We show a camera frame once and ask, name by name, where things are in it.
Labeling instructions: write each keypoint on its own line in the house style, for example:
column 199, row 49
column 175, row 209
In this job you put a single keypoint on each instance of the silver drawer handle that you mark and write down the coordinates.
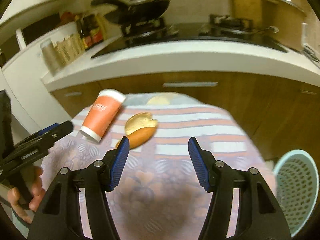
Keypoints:
column 188, row 84
column 73, row 94

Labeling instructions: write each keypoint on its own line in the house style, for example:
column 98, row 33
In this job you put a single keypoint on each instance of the grey left sleeve forearm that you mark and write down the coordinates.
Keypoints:
column 18, row 223

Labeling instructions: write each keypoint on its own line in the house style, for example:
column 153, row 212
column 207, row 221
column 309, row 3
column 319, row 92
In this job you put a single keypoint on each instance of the black wok pan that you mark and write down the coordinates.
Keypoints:
column 133, row 11

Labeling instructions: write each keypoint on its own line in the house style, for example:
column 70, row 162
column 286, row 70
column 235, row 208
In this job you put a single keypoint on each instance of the orange carrot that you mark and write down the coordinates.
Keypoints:
column 140, row 136

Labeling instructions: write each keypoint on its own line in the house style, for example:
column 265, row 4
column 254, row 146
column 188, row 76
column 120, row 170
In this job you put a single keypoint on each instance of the silver cylindrical canister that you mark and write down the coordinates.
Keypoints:
column 50, row 56

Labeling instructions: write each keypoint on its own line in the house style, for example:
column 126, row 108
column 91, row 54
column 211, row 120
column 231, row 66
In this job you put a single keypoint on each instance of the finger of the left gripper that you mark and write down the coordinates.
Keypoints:
column 61, row 130
column 47, row 129

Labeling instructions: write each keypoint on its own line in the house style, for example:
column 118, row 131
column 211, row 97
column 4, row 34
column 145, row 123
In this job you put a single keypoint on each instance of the tan potato chip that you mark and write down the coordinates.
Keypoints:
column 138, row 121

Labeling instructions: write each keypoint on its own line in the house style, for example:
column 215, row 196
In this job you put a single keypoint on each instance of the silver drawer handle centre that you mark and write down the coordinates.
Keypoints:
column 188, row 84

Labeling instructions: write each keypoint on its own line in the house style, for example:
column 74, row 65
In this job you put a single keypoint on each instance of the black gas stove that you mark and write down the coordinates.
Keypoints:
column 218, row 28

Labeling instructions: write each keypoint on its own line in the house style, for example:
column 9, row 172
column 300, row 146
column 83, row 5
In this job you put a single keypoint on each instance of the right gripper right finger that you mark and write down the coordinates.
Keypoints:
column 259, row 215

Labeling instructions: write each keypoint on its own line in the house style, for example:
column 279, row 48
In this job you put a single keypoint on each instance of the silver drawer handle left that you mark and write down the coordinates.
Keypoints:
column 73, row 94

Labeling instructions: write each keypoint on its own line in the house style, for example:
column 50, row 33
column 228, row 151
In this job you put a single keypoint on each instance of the person's left hand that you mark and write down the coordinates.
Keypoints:
column 37, row 191

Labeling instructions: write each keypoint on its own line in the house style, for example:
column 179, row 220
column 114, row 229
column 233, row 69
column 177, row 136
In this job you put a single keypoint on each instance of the dark sauce bottle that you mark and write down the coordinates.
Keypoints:
column 84, row 33

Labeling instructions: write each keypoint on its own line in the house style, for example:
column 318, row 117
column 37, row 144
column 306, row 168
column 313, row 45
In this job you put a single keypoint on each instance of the beige slotted basket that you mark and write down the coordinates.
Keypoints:
column 70, row 49

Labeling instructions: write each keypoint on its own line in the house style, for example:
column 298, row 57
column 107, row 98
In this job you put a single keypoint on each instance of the floral striped table cloth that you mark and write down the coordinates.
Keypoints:
column 159, row 195

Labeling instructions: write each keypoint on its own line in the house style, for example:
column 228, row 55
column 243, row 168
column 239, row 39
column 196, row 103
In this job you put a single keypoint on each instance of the brown pot with lid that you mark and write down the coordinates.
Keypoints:
column 287, row 18

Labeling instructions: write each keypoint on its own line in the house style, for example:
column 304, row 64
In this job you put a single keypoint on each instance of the red label sauce bottle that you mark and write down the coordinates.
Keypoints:
column 95, row 30

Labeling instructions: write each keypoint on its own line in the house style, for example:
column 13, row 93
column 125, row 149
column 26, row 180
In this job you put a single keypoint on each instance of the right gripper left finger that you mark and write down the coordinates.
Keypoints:
column 58, row 216

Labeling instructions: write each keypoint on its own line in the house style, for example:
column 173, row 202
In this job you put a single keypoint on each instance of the white kitchen counter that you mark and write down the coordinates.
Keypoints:
column 182, row 56

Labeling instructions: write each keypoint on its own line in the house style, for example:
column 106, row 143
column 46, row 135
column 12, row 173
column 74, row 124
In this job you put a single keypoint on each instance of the light blue perforated waste basket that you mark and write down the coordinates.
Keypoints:
column 297, row 179

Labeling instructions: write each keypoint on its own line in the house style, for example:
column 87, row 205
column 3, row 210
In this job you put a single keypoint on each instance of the orange white cylindrical canister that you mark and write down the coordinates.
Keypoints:
column 102, row 113

